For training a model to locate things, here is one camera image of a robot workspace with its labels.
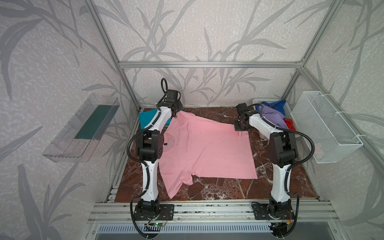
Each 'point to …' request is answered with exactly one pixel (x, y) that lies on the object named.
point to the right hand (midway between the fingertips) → (240, 123)
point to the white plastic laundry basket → (287, 113)
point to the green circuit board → (162, 224)
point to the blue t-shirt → (278, 105)
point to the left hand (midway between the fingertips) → (180, 101)
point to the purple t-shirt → (276, 117)
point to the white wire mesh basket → (333, 140)
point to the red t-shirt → (290, 124)
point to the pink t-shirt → (193, 146)
